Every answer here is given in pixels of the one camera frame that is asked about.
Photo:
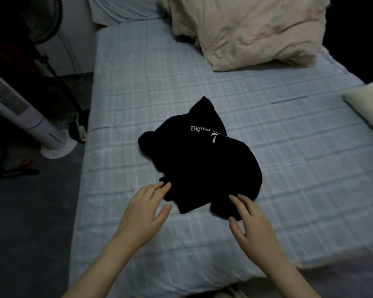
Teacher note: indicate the person's right hand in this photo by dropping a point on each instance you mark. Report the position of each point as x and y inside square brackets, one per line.
[255, 232]

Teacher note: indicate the person's left hand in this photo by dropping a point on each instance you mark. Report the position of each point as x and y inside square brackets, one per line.
[140, 217]

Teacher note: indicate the bed with blue plaid sheet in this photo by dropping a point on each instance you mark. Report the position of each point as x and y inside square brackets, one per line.
[267, 152]

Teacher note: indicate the black hoodie with white lettering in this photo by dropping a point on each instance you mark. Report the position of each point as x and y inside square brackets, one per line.
[205, 158]

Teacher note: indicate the cream printed hoodie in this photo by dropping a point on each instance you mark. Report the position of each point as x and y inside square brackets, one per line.
[368, 102]

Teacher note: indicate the person's left forearm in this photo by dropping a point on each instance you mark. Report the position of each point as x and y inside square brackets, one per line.
[99, 270]

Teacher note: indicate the person's grey trousers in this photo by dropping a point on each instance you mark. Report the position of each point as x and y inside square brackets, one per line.
[230, 293]

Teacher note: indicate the white power strip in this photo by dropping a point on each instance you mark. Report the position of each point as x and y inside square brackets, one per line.
[81, 133]

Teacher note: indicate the white tower fan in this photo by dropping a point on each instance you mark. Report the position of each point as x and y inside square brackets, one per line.
[28, 121]

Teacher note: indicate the pinkish crumpled blanket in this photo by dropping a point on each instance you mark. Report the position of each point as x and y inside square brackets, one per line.
[261, 31]

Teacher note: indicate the beige crumpled duvet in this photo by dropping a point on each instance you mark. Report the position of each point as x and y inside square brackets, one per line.
[180, 18]

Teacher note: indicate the black standing fan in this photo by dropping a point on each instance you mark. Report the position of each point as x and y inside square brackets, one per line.
[49, 24]

